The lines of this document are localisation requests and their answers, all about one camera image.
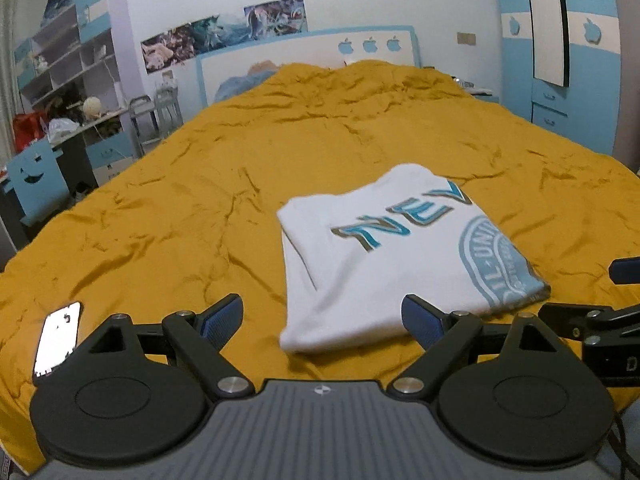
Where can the red bag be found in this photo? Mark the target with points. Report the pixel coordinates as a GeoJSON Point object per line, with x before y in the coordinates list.
{"type": "Point", "coordinates": [28, 128]}

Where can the white smartphone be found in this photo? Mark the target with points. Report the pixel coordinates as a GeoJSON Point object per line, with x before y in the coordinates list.
{"type": "Point", "coordinates": [57, 340]}

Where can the blue bedside table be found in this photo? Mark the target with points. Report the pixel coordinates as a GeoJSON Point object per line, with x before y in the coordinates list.
{"type": "Point", "coordinates": [483, 94]}

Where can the mustard yellow bed cover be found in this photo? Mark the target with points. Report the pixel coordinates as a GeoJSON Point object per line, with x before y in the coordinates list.
{"type": "Point", "coordinates": [196, 219]}

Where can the anime wall posters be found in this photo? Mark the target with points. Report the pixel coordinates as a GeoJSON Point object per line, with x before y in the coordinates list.
{"type": "Point", "coordinates": [219, 31]}

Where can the white printed t-shirt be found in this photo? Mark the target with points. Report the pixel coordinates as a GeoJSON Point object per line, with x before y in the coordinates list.
{"type": "Point", "coordinates": [351, 259]}

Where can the blue white wardrobe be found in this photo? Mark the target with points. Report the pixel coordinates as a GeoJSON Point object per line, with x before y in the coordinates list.
{"type": "Point", "coordinates": [561, 67]}

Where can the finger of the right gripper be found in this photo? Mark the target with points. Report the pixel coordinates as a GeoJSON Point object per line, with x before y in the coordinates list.
{"type": "Point", "coordinates": [579, 321]}
{"type": "Point", "coordinates": [625, 271]}

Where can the white sheer curtain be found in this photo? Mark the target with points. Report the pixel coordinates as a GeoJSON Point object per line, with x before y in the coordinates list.
{"type": "Point", "coordinates": [11, 103]}

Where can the blue pillow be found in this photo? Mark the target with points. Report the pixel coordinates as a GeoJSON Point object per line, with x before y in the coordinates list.
{"type": "Point", "coordinates": [234, 86]}

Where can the cluttered desk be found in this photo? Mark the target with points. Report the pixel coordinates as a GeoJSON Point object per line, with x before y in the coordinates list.
{"type": "Point", "coordinates": [87, 160]}

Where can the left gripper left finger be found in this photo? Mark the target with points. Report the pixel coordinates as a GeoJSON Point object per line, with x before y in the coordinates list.
{"type": "Point", "coordinates": [217, 324]}

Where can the beige wall switch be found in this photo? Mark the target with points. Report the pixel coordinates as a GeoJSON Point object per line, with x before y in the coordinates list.
{"type": "Point", "coordinates": [466, 38]}

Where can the blue white bookshelf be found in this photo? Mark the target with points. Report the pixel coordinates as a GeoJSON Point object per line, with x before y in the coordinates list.
{"type": "Point", "coordinates": [87, 49]}

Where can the grey metal rack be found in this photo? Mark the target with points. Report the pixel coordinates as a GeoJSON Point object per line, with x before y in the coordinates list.
{"type": "Point", "coordinates": [154, 119]}

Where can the white blue apple headboard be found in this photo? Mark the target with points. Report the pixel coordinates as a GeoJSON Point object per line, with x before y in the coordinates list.
{"type": "Point", "coordinates": [328, 48]}

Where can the blue smiley chair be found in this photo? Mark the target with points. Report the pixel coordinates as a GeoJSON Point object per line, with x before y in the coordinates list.
{"type": "Point", "coordinates": [36, 179]}

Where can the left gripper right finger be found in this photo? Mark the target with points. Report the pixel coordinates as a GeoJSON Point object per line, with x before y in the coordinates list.
{"type": "Point", "coordinates": [428, 325]}

